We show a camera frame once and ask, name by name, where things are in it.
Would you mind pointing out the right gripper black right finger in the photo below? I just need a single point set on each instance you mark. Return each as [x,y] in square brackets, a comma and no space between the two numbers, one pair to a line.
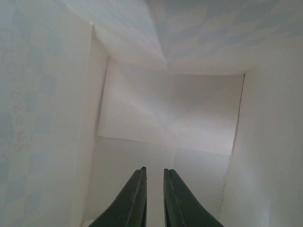
[181,208]

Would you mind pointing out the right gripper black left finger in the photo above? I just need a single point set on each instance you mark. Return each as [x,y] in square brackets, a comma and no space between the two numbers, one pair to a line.
[129,209]

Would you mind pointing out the blue checkered paper bag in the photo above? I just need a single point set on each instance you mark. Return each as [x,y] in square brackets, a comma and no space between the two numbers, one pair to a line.
[91,90]

